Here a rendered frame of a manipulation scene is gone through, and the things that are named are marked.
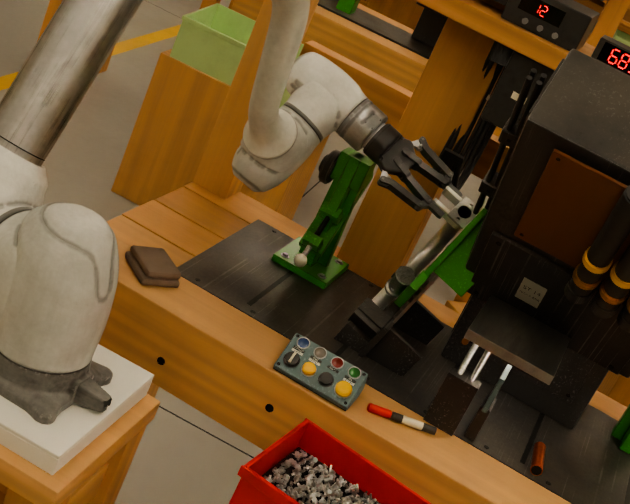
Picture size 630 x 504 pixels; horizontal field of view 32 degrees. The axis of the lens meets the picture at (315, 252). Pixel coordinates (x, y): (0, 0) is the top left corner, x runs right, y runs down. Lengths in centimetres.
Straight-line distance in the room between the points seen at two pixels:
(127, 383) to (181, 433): 153
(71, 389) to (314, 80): 79
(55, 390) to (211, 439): 169
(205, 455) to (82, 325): 169
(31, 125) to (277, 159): 54
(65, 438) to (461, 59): 117
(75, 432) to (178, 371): 42
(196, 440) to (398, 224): 115
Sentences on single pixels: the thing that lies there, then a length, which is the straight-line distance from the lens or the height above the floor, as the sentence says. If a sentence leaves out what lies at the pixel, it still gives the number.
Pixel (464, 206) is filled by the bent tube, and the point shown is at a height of 122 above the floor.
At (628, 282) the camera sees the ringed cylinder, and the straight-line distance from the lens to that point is 178.
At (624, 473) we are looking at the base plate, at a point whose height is 90.
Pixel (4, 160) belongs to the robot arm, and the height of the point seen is 117.
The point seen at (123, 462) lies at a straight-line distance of 186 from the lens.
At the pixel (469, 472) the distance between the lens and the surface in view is 196.
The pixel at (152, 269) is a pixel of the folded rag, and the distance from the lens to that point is 204.
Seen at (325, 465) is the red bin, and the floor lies 88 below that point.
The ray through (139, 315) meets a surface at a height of 86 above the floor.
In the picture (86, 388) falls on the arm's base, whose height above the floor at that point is 92.
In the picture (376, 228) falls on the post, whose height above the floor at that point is 100.
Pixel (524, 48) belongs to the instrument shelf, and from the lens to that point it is 219.
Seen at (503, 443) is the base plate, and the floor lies 90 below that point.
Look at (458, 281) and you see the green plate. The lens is 204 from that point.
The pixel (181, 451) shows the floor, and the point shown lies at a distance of 324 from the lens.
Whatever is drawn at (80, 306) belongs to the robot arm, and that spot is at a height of 106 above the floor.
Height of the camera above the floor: 186
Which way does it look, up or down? 23 degrees down
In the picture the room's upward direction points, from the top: 25 degrees clockwise
